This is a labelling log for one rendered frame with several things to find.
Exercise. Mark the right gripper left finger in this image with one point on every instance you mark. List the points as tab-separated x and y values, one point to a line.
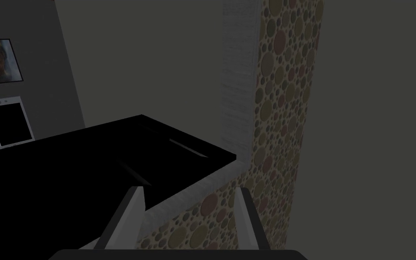
128	220

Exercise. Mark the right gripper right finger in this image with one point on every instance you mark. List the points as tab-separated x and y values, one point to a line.
248	220

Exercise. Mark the black sink basin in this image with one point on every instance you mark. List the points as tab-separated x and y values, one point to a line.
85	169

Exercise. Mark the white oven with black door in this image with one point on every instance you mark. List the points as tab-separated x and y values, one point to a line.
7	122

